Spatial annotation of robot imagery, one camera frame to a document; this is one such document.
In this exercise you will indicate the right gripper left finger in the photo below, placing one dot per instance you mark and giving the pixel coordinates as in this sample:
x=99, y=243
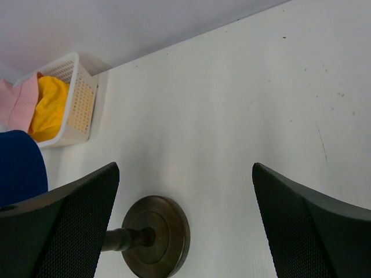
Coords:
x=59, y=233

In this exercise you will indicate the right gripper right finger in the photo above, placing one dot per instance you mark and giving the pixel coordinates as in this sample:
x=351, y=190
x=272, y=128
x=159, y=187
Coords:
x=311, y=234

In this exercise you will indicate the blue bucket hat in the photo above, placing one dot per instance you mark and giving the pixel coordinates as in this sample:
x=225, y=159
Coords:
x=23, y=171

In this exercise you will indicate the pink bucket hat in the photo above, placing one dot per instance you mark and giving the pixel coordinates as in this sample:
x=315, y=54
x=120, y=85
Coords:
x=18, y=103

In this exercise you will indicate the yellow bucket hat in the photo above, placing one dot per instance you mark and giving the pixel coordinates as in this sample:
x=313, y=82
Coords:
x=49, y=111

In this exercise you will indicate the white perforated plastic basket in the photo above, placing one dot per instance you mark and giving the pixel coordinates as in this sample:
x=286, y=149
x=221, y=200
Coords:
x=77, y=118

